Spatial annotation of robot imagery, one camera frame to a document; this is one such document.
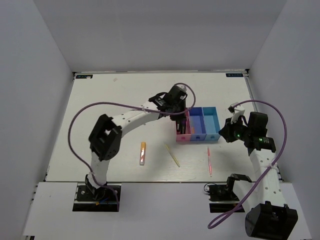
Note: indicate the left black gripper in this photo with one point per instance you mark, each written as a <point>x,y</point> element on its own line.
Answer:
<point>178,118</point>

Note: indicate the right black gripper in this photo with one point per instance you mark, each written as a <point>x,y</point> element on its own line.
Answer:
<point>226,131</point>

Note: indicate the yellow thin pen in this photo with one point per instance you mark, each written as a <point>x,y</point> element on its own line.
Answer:
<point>172,155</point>

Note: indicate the orange pink clear highlighter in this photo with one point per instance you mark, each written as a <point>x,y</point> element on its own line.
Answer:
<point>142,155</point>

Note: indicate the pink thin pen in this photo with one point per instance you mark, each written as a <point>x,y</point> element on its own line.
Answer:
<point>209,162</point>

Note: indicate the purple cap black marker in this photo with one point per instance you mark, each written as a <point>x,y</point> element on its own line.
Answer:
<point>183,126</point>

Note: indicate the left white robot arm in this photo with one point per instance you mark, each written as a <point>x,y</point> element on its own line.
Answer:
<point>105,138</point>

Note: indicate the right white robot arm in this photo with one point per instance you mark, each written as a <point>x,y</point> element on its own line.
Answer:
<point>268,215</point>

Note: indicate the pink container bin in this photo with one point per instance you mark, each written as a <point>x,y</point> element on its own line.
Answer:
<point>187,136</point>

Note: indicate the light blue container bin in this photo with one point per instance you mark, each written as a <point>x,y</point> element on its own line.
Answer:
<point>211,123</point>

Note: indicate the right corner label sticker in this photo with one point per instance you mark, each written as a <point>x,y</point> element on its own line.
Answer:
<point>234,75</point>

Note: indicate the corner label sticker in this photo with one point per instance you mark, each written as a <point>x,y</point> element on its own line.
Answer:
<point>234,75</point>
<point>84,76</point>

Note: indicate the left corner label sticker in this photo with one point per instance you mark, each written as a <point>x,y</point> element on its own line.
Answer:
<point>84,76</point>

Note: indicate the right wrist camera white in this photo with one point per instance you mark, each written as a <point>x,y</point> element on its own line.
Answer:
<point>237,111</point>

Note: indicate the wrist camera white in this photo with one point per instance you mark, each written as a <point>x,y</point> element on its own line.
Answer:
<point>183,87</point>
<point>237,111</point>

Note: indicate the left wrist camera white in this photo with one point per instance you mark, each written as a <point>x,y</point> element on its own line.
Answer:
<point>183,87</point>

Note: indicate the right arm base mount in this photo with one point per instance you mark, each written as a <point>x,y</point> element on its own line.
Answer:
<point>221,196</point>

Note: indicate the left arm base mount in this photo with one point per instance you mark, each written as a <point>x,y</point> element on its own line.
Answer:
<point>85,201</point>

